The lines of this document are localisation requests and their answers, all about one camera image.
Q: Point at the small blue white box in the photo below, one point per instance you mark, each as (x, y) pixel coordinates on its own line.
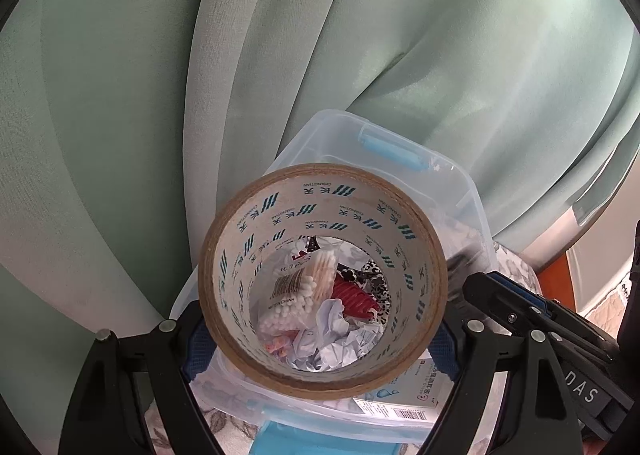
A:
(415, 385)

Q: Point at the green curtain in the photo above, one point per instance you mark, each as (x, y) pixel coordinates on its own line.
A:
(150, 85)

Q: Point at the orange-brown wooden panel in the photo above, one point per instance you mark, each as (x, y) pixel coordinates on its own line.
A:
(561, 285)

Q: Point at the white paper sheet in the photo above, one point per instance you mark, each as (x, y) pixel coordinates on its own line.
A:
(335, 350)

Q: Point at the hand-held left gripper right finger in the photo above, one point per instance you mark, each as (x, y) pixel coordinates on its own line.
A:
(445, 360)

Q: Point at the small peach plastic piece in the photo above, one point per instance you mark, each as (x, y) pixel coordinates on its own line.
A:
(277, 346)

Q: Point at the cotton swab bag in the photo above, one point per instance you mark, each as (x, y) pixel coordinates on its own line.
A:
(300, 295)

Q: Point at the grey floral blanket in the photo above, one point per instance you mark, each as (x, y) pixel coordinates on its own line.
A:
(225, 427)

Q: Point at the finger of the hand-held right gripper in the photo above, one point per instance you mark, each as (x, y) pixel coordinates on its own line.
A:
(505, 302)

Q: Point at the paper ball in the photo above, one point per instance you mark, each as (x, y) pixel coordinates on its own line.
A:
(305, 347)

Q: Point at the brown tape roll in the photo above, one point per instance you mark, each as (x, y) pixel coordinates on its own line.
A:
(350, 195)

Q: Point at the white rounded furniture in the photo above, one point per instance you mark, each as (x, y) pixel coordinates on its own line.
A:
(595, 280)

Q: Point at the pink hair roller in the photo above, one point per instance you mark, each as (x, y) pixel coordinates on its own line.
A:
(355, 302)

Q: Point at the black white spotted scrunchie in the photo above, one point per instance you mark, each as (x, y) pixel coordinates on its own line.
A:
(382, 285)

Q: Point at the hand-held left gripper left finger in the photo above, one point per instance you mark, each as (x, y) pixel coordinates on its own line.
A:
(195, 352)

